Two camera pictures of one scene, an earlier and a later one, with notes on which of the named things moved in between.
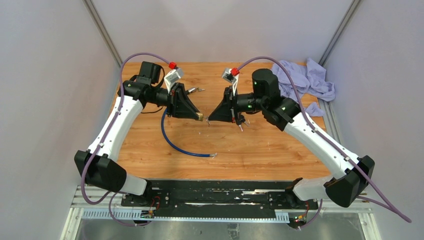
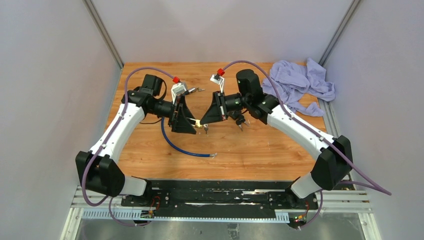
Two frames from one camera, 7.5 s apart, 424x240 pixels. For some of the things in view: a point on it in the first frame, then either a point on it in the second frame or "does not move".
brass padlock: x=200 y=116 to x=197 y=123
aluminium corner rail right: x=338 y=32 does not move
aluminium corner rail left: x=102 y=31 does not move
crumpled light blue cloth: x=310 y=79 does not move
